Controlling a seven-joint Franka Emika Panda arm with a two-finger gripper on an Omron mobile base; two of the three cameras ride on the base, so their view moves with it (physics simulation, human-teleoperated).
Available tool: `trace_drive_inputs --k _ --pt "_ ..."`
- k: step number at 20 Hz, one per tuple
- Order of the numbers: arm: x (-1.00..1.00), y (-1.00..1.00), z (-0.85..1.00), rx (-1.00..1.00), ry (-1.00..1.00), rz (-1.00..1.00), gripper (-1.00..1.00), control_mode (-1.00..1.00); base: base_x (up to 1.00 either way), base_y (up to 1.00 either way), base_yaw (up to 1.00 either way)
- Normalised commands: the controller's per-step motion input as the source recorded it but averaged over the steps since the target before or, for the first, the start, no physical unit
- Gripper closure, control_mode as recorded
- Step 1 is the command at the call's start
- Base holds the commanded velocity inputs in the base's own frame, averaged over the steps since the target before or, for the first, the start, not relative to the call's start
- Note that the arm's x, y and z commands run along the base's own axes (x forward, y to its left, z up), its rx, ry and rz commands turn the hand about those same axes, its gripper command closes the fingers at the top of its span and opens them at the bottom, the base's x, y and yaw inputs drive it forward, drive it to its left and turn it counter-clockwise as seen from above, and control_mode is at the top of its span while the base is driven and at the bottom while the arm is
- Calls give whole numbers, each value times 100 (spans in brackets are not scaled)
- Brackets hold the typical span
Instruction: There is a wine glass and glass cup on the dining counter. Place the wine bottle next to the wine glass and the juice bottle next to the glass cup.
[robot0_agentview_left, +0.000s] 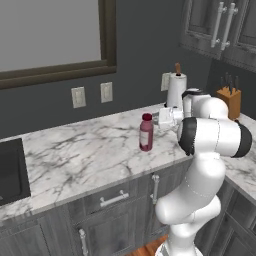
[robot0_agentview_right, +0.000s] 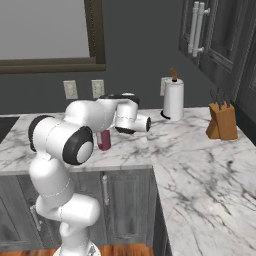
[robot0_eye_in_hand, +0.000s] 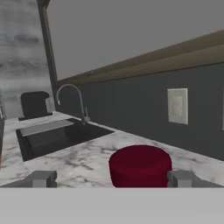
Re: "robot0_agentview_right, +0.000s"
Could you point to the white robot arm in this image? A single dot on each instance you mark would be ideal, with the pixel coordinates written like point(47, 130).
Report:
point(53, 136)

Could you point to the dark red wine bottle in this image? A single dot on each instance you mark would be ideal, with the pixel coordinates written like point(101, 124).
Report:
point(105, 140)

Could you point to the white paper towel roll holder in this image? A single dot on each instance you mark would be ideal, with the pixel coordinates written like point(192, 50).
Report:
point(173, 100)

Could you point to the grey base cupboard door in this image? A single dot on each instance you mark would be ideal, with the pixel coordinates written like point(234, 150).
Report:
point(128, 206)
point(16, 213)

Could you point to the wooden knife block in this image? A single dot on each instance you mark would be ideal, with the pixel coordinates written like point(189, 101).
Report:
point(224, 124)

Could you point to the black hob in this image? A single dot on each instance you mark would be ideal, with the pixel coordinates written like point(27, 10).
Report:
point(7, 128)

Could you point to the dark framed window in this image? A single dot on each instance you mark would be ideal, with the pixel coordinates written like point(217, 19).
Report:
point(46, 30)

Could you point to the white wall outlet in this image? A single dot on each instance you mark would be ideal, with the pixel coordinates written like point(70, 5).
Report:
point(98, 88)
point(163, 87)
point(70, 90)

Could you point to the grey wall cupboard door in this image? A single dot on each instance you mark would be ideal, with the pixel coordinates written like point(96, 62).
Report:
point(223, 36)
point(185, 26)

